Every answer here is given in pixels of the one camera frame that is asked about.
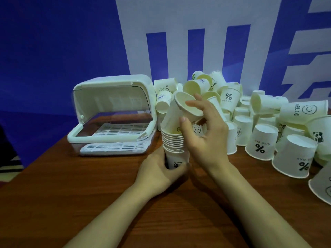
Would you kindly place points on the person's right hand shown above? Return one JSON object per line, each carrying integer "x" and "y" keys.
{"x": 214, "y": 149}

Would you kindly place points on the person's left hand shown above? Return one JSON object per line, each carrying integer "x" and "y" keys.
{"x": 155, "y": 178}

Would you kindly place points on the panda print white paper cup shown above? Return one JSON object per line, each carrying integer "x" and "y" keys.
{"x": 175, "y": 158}

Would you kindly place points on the nested stack of paper cups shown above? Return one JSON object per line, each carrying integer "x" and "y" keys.
{"x": 173, "y": 142}

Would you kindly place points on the plain white paper cup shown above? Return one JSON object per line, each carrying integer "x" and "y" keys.
{"x": 172, "y": 118}

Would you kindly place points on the pile of paper cups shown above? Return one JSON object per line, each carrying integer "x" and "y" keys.
{"x": 266, "y": 105}

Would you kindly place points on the white plastic storage box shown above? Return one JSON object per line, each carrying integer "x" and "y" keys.
{"x": 111, "y": 81}

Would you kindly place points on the person's right forearm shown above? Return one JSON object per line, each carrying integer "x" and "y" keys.
{"x": 258, "y": 211}

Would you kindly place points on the person's left forearm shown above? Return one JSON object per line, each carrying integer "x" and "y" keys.
{"x": 111, "y": 219}

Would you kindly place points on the white slotted drain tray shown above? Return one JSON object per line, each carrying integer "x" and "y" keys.
{"x": 113, "y": 148}

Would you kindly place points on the brown wooden table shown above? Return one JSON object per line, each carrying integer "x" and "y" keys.
{"x": 64, "y": 204}

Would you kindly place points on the black white striped mat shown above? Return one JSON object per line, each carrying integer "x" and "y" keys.
{"x": 11, "y": 165}

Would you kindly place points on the blue white backdrop banner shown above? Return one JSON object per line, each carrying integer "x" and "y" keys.
{"x": 51, "y": 36}

